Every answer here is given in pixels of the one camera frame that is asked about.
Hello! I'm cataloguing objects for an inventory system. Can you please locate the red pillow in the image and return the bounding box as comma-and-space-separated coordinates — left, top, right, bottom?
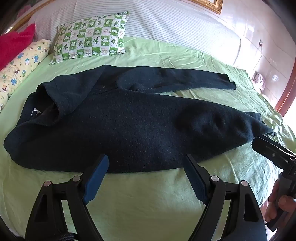
0, 23, 36, 71

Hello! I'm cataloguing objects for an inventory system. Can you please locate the gold framed flower painting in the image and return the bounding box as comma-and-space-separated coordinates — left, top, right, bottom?
7, 0, 223, 32

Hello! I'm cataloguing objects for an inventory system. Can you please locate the dark navy sweater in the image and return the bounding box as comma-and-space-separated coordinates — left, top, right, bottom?
3, 64, 274, 174

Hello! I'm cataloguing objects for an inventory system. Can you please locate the green bed sheet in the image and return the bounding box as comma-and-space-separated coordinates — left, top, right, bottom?
0, 37, 296, 241

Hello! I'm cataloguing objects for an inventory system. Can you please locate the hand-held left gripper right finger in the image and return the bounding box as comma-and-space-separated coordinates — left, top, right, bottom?
184, 154, 267, 241

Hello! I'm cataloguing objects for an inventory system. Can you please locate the white striped mattress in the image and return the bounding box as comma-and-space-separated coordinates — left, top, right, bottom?
28, 0, 242, 67

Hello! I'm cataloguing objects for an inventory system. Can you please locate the red wooden frame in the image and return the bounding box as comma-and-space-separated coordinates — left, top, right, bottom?
275, 80, 296, 116

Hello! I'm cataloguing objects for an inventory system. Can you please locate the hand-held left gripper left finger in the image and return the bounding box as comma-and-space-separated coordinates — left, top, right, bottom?
25, 154, 110, 241

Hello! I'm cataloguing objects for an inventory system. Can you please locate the green checkered pillow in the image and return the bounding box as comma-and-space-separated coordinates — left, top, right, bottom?
48, 11, 130, 66

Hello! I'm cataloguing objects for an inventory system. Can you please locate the yellow cartoon print pillow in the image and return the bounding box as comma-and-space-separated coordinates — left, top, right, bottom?
0, 39, 51, 113

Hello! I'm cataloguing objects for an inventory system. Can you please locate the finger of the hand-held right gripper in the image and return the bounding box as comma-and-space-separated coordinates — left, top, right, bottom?
252, 136, 296, 171

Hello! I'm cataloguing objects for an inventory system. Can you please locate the person's right hand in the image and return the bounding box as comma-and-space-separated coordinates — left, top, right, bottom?
264, 179, 296, 223

